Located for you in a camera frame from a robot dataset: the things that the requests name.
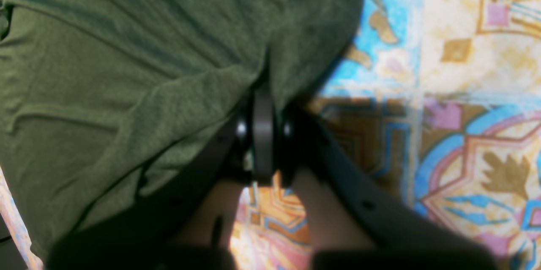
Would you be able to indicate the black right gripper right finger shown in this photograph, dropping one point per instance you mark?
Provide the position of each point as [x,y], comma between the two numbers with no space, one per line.
[354,224]

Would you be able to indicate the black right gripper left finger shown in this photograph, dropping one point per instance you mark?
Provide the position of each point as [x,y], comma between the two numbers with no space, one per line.
[244,150]

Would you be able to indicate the dark green long-sleeve shirt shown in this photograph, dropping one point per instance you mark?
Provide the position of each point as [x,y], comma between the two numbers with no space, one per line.
[104,101]

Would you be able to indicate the patterned colourful tablecloth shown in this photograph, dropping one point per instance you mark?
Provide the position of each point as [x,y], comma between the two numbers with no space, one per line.
[439,101]

